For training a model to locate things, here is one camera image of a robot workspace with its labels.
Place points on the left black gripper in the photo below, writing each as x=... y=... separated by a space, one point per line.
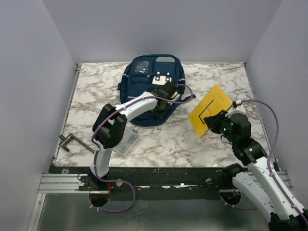
x=160 y=113

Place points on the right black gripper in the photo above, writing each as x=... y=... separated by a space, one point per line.
x=212 y=121

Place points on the yellow notebook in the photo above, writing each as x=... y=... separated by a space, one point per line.
x=212 y=103

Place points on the navy blue student backpack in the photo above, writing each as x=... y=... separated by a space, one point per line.
x=151 y=72

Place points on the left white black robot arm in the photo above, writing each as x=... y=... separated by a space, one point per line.
x=149 y=109

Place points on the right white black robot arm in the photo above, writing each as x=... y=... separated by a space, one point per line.
x=256 y=177

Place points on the clear plastic parts box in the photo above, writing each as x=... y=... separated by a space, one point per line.
x=130 y=137

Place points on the metal table clamp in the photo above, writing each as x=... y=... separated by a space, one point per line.
x=69 y=140

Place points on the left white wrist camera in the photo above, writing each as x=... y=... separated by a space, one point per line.
x=175 y=96

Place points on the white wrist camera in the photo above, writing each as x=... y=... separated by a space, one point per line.
x=237 y=108
x=175 y=96

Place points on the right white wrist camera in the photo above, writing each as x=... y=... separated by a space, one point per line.
x=237 y=108

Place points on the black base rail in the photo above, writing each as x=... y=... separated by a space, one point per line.
x=144 y=175

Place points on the aluminium extrusion frame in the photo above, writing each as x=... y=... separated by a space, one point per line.
x=74 y=183

